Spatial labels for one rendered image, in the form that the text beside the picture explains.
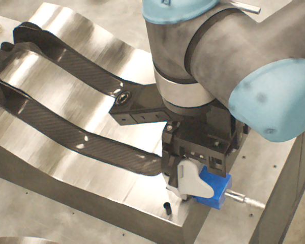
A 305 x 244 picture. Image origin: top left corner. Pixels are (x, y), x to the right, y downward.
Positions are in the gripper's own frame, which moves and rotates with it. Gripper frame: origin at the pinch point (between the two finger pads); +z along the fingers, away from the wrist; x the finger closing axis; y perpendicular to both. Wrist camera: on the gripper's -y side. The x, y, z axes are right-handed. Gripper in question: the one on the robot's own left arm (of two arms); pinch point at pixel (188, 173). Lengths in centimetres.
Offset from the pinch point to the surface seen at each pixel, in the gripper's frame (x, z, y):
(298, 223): 44, 91, 5
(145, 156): 1.3, 2.2, -7.5
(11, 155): -6.9, 0.5, -24.7
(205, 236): -3.0, 10.6, 3.2
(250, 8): 28.7, -2.8, -2.8
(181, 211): -4.8, 1.6, 1.1
